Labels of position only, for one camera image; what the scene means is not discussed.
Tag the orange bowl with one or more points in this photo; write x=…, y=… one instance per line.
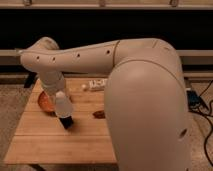
x=45, y=103

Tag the black eraser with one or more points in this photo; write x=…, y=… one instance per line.
x=66, y=122

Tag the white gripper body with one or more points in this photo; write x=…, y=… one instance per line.
x=52, y=82

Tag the small brown object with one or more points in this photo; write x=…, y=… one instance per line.
x=99, y=114

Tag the white ceramic cup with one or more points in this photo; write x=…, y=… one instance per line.
x=63, y=105

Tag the wooden table board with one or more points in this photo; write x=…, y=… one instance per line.
x=41, y=139

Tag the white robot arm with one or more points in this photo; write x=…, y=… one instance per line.
x=145, y=99

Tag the white toy block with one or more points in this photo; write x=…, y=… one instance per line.
x=97, y=85

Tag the blue power adapter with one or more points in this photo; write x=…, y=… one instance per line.
x=193, y=98

